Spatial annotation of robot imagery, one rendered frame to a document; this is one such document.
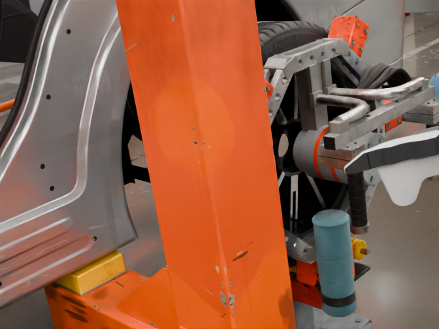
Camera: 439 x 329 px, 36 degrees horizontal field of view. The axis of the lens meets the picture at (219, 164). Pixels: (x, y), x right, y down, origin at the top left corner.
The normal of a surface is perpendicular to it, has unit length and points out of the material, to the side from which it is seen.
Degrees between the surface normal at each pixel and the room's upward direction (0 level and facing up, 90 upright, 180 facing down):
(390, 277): 0
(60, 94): 90
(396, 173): 87
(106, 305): 0
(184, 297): 90
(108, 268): 90
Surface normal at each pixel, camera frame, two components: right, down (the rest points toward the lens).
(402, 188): 0.02, 0.29
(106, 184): 0.70, 0.14
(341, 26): -0.65, -0.26
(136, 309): -0.70, 0.33
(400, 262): -0.14, -0.93
